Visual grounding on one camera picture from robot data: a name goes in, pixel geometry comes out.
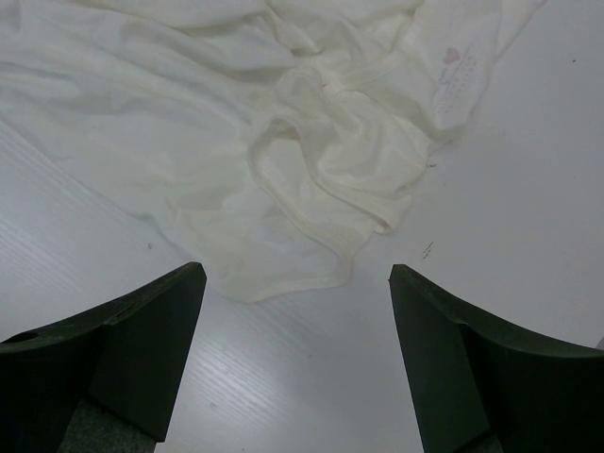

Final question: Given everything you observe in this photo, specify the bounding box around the white tank top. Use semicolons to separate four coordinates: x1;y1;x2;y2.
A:
1;1;539;302

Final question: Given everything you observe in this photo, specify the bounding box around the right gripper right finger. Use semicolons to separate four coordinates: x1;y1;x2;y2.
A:
389;264;603;452

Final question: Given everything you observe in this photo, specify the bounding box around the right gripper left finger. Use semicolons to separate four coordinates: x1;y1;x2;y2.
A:
1;262;207;452

